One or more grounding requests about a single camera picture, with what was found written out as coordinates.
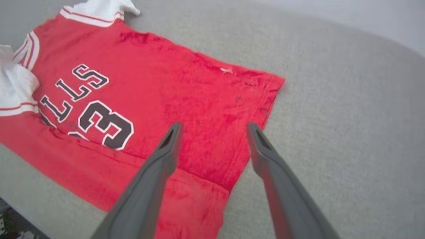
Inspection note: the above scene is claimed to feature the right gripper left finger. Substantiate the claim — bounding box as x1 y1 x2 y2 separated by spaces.
91 122 184 239

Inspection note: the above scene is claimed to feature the red white Bulls jersey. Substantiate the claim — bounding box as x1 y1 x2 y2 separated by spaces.
0 0 286 239

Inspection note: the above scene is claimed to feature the grey fabric sofa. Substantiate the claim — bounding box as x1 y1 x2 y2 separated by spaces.
0 0 425 239

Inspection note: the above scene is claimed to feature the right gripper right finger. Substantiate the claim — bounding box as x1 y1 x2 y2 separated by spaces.
247 122 340 239

